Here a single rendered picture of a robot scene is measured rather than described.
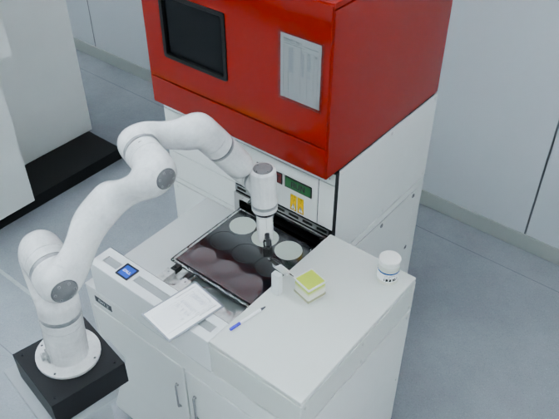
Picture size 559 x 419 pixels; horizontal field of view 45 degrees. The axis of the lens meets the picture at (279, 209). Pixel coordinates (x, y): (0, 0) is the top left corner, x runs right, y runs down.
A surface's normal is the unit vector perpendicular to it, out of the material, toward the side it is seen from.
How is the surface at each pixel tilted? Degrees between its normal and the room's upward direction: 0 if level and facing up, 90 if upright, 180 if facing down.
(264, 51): 90
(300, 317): 0
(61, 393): 3
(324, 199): 90
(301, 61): 90
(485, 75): 90
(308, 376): 0
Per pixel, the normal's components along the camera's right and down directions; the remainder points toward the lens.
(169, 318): 0.00, -0.77
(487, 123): -0.62, 0.50
